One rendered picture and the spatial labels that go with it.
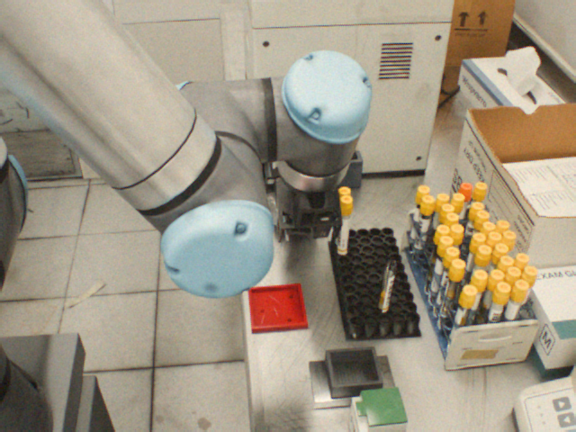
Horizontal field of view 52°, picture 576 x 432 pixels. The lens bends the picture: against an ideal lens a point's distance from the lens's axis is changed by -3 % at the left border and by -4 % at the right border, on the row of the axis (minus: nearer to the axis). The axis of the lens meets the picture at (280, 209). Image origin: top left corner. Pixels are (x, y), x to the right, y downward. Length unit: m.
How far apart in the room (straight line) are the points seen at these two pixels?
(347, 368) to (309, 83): 0.34
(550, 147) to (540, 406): 0.45
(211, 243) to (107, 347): 1.53
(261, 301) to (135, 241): 1.46
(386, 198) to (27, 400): 0.58
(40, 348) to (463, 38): 1.00
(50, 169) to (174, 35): 0.74
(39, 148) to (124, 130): 2.14
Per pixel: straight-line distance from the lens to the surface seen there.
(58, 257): 2.22
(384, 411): 0.61
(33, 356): 0.72
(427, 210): 0.76
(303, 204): 0.63
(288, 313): 0.76
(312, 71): 0.51
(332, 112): 0.49
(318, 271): 0.81
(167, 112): 0.37
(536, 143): 0.98
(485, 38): 1.35
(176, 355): 1.84
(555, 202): 0.91
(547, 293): 0.75
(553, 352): 0.73
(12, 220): 0.62
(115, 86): 0.36
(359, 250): 0.81
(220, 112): 0.49
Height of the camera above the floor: 1.45
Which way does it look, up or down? 40 degrees down
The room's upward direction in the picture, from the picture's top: straight up
